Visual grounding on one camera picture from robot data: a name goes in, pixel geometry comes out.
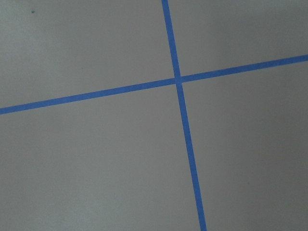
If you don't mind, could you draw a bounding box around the blue tape strip crossing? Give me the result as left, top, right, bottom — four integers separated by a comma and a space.
0, 55, 308, 115

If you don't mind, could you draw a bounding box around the blue tape strip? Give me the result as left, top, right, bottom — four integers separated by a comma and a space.
162, 0, 207, 231

